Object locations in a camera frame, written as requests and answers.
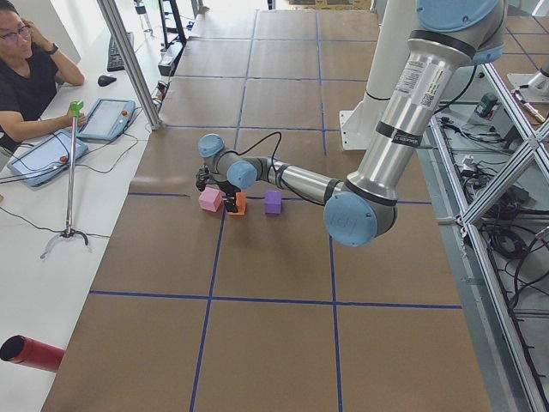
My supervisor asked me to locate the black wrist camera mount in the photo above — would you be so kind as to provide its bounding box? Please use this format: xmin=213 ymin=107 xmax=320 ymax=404
xmin=196 ymin=167 xmax=211 ymax=192

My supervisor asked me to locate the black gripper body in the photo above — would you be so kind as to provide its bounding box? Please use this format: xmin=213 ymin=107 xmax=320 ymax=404
xmin=217 ymin=180 xmax=240 ymax=198

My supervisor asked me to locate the black computer mouse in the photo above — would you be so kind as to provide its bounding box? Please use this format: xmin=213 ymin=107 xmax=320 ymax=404
xmin=97 ymin=75 xmax=117 ymax=87

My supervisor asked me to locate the purple foam cube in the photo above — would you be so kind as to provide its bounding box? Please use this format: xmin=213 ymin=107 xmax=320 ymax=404
xmin=263 ymin=190 xmax=282 ymax=215

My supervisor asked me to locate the blue teach pendant far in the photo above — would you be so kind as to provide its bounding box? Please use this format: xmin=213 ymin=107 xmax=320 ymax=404
xmin=77 ymin=98 xmax=136 ymax=142

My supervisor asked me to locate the blue teach pendant near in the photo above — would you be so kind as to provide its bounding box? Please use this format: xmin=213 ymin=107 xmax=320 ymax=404
xmin=7 ymin=130 xmax=72 ymax=187

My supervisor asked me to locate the metal reacher grabber tool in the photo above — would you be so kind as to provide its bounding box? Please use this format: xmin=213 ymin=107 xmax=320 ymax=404
xmin=39 ymin=100 xmax=89 ymax=259

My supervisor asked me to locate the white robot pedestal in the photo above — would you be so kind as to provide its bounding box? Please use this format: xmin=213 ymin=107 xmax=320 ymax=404
xmin=340 ymin=0 xmax=419 ymax=150

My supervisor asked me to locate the aluminium frame rail right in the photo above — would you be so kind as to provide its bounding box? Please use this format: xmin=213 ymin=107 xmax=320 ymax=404
xmin=425 ymin=51 xmax=548 ymax=411

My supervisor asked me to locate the green power supply box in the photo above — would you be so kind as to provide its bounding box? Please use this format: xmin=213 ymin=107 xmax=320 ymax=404
xmin=474 ymin=93 xmax=498 ymax=118

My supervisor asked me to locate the pink foam cube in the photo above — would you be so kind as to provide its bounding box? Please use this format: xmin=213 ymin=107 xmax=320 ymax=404
xmin=198 ymin=187 xmax=222 ymax=212

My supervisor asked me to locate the blue teach pendant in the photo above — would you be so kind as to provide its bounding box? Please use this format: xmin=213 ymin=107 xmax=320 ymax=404
xmin=77 ymin=98 xmax=136 ymax=142
xmin=7 ymin=130 xmax=72 ymax=187

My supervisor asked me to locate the person in black shirt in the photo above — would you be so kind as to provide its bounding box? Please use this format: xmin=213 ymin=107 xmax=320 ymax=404
xmin=1 ymin=1 xmax=85 ymax=154

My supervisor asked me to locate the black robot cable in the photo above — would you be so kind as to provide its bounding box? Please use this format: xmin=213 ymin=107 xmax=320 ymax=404
xmin=235 ymin=131 xmax=327 ymax=203

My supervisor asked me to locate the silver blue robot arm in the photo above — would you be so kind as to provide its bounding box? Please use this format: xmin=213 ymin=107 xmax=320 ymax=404
xmin=196 ymin=1 xmax=507 ymax=246

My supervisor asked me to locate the black keyboard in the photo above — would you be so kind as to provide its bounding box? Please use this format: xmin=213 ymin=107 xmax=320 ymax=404
xmin=106 ymin=36 xmax=125 ymax=72

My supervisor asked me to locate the aluminium frame post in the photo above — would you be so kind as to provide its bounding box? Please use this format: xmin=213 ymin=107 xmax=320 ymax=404
xmin=97 ymin=0 xmax=162 ymax=130

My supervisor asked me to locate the red cylinder tube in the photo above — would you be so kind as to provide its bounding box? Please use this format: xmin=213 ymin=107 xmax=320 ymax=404
xmin=1 ymin=335 xmax=65 ymax=373

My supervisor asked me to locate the bundle of black cables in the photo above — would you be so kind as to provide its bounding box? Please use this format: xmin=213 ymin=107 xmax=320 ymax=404
xmin=454 ymin=158 xmax=549 ymax=310

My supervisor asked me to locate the orange foam cube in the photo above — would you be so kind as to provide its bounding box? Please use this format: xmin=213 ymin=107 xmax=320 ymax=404
xmin=227 ymin=191 xmax=247 ymax=215

